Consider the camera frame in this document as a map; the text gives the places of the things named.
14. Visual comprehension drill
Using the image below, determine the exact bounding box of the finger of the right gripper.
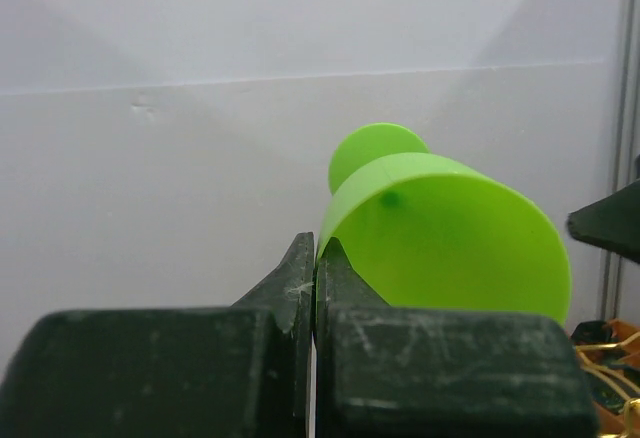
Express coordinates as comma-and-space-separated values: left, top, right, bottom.
566, 157, 640, 261

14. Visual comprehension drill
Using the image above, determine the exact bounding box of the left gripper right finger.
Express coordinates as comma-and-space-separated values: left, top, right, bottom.
314, 239, 599, 437

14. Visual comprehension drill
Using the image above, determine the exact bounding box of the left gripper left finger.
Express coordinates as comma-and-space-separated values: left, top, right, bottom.
1, 232, 314, 437

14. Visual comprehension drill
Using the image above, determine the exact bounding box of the green goblet back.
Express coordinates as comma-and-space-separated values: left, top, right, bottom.
317, 123, 572, 324

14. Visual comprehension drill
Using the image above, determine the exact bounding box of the gold wine glass rack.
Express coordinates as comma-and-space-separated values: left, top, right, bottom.
574, 332, 639, 437

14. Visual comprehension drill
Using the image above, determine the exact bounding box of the rolled dark tie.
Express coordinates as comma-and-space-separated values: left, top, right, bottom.
571, 320, 616, 346

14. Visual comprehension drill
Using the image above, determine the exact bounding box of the wooden compartment tray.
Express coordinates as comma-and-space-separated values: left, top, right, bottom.
594, 318, 640, 438

